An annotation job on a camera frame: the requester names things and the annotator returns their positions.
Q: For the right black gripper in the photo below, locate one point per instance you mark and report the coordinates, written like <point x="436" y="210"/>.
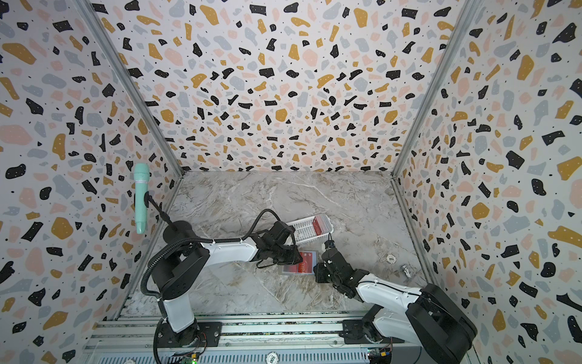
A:
<point x="320" y="276"/>

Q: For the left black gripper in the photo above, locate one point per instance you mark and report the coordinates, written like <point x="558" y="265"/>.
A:
<point x="297" y="258"/>

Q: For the white plastic mesh basket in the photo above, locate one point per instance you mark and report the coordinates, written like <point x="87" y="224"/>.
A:
<point x="304" y="232"/>

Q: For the stack of red cards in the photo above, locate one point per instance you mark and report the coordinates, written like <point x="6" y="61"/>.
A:
<point x="322" y="225"/>

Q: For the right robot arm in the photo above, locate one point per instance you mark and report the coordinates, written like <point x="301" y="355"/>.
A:
<point x="423" y="316"/>

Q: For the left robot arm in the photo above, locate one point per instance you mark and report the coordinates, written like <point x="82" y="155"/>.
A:
<point x="172" y="272"/>

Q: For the small metal clip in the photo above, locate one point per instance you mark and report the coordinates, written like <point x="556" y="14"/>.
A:
<point x="406" y="271"/>

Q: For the black microphone stand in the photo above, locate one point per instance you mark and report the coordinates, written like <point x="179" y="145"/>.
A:
<point x="170" y="225"/>

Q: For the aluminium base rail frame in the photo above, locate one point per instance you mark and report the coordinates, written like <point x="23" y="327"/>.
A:
<point x="287" y="337"/>

